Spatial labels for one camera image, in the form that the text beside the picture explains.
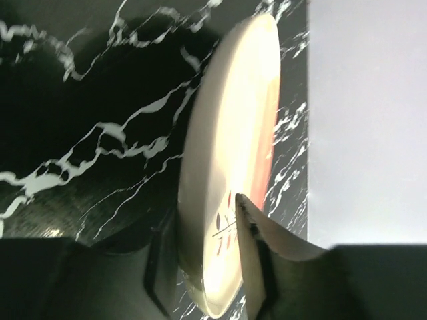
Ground pink and cream plate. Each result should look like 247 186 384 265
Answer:
177 13 281 319

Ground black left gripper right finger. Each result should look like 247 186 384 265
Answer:
235 194 426 319

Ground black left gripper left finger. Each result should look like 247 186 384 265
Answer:
1 228 177 319

